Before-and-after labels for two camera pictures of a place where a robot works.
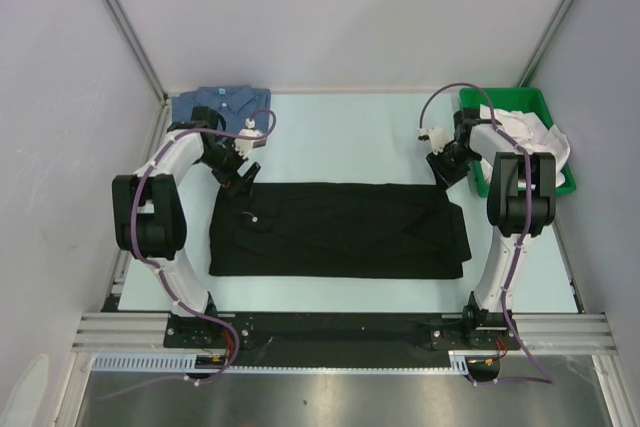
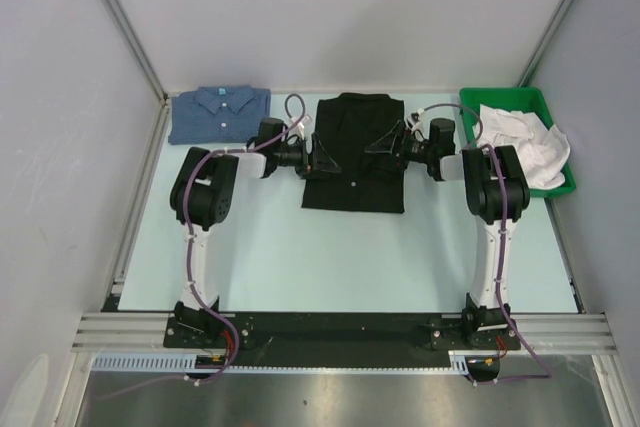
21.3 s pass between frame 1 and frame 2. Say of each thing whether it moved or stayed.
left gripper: moved
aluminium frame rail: stayed
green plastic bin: stayed
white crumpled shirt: stayed
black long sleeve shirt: moved
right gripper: moved
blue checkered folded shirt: stayed
